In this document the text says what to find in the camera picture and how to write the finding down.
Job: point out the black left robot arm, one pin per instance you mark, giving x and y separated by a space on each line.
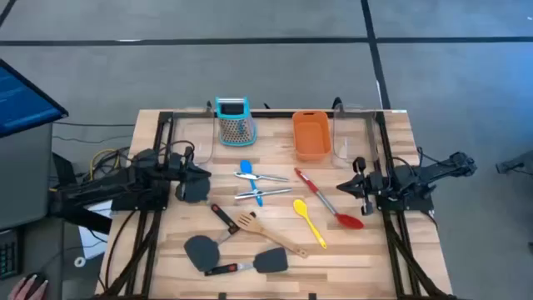
104 187

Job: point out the teal steel box grater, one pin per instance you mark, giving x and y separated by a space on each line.
235 131

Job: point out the wooden slotted spatula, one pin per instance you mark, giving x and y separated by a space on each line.
250 223

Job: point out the person's hand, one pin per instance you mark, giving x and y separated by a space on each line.
18 291

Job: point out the yellow silicone spoon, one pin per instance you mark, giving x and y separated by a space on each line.
300 207

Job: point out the clear plastic bin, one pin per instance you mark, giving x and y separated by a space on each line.
354 133
195 133

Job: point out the black computer mouse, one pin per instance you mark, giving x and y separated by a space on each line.
36 280

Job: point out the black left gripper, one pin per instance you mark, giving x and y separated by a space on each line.
179 166

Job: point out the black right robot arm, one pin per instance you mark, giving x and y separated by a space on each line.
437 168

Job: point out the blue silicone spoon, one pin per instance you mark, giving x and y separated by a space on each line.
246 166

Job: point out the black aluminium table frame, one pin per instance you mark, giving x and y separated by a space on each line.
275 113

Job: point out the black cart leg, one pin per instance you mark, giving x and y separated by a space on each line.
91 221

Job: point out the dark gray floor stand leg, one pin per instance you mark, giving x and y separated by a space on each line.
512 166

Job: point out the white tape roll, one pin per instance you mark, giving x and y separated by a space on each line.
76 262

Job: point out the computer monitor with blue screen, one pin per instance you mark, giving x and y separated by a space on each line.
21 104

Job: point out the orange plastic bin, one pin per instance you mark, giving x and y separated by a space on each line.
310 137

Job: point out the black table edge clip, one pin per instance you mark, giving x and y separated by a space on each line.
222 296
312 296

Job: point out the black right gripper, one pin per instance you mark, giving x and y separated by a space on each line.
375 185

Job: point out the black keyboard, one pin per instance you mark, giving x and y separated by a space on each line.
8 256

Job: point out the white paper sheet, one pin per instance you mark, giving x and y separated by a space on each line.
93 246

